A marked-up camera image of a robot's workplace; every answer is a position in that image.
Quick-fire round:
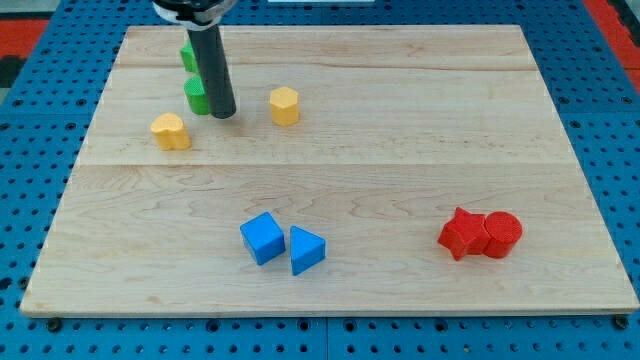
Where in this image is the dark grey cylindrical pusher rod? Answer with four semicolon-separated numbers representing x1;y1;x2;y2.
188;25;236;119

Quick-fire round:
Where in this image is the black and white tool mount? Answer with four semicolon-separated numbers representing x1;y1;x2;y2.
152;0;237;31

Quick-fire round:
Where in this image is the green star block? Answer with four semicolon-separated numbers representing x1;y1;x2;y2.
180;42;198;73

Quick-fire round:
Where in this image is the wooden board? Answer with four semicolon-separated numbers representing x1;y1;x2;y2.
21;25;639;318

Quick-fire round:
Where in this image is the red star block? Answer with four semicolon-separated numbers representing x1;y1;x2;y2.
438;207;490;261

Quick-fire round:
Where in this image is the green cylinder block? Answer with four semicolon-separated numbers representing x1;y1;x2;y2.
183;75;210;115

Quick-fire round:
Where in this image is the yellow heart block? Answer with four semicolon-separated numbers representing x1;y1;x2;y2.
150;113;191;151

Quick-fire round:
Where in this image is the yellow hexagon block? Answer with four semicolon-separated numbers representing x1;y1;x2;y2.
269;87;300;126

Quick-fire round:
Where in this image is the blue cube block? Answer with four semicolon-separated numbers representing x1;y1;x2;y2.
240;212;286;266

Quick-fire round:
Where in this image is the blue triangle block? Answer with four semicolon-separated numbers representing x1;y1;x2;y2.
290;226;326;276

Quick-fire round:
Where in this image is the red cylinder block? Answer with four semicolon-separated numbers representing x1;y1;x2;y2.
483;211;523;258

